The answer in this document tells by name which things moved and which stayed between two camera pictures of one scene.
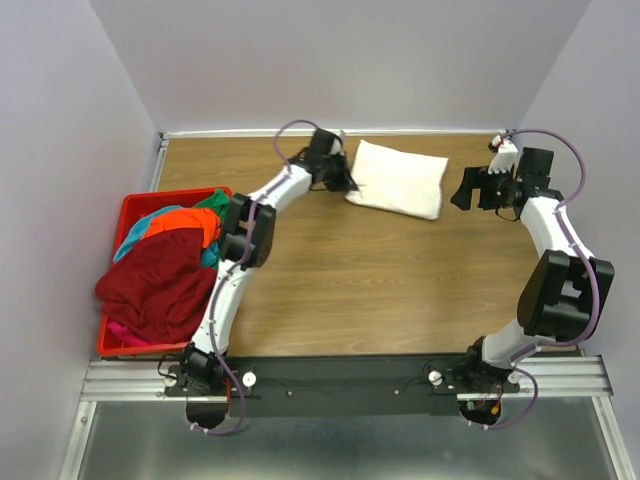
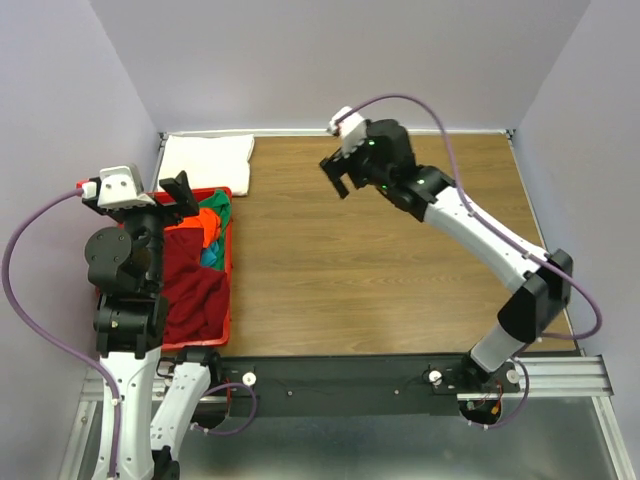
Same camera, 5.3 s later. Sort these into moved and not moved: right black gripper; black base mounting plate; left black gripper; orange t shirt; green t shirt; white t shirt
Moved: right black gripper; left black gripper; white t shirt
Not moved: green t shirt; black base mounting plate; orange t shirt
